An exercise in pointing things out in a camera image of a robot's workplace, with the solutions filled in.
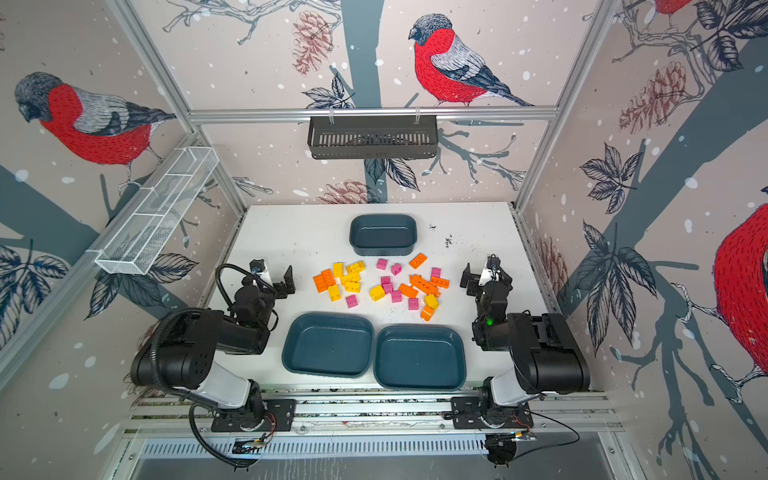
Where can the teal bin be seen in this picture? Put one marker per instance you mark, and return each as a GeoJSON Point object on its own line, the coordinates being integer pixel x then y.
{"type": "Point", "coordinates": [383, 234]}
{"type": "Point", "coordinates": [330, 345]}
{"type": "Point", "coordinates": [419, 357]}

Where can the aluminium mounting rail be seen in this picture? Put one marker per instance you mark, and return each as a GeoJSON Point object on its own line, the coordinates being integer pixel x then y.
{"type": "Point", "coordinates": [375, 412]}

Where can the near left teal bin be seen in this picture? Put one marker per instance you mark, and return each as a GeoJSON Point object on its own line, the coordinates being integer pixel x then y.
{"type": "Point", "coordinates": [330, 345]}

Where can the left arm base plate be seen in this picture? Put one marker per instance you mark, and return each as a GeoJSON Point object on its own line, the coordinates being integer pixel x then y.
{"type": "Point", "coordinates": [271, 415]}

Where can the black hanging wire basket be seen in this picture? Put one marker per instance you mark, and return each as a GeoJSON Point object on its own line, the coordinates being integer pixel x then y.
{"type": "Point", "coordinates": [373, 137]}

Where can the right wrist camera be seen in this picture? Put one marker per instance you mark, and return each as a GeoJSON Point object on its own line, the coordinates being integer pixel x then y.
{"type": "Point", "coordinates": [492, 263]}

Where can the yellow square lego brick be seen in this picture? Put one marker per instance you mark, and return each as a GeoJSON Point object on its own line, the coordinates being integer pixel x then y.
{"type": "Point", "coordinates": [377, 293]}

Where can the orange long lego brick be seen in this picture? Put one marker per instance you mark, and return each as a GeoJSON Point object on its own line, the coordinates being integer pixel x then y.
{"type": "Point", "coordinates": [328, 277]}
{"type": "Point", "coordinates": [424, 285]}

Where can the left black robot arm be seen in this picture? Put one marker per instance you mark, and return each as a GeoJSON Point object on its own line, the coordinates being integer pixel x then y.
{"type": "Point", "coordinates": [178, 359]}

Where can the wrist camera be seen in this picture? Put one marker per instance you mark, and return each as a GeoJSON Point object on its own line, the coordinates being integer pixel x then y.
{"type": "Point", "coordinates": [258, 267]}
{"type": "Point", "coordinates": [492, 263]}

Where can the yellow long lego brick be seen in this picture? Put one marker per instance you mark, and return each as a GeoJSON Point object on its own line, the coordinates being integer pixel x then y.
{"type": "Point", "coordinates": [355, 267]}

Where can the yellow small lego brick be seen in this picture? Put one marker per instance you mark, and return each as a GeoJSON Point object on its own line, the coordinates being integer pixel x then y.
{"type": "Point", "coordinates": [431, 301]}

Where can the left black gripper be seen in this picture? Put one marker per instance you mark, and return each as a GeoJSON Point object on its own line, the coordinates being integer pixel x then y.
{"type": "Point", "coordinates": [281, 293]}

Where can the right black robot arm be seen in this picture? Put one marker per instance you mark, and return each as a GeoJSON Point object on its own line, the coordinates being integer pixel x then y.
{"type": "Point", "coordinates": [544, 355]}

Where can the far teal bin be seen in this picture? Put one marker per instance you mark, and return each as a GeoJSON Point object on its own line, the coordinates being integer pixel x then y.
{"type": "Point", "coordinates": [383, 234]}

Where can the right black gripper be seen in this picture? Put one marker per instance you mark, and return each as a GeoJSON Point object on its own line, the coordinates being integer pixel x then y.
{"type": "Point", "coordinates": [477, 279]}

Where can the near right teal bin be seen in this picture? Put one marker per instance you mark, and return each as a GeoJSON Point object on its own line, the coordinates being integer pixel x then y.
{"type": "Point", "coordinates": [419, 357]}

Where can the white mesh wall shelf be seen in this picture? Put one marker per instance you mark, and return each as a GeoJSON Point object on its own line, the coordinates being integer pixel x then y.
{"type": "Point", "coordinates": [143, 235]}

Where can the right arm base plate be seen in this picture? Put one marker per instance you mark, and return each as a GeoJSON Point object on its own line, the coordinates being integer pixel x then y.
{"type": "Point", "coordinates": [475, 413]}

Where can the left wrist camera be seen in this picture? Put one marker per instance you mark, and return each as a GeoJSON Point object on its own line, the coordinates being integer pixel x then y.
{"type": "Point", "coordinates": [258, 267]}

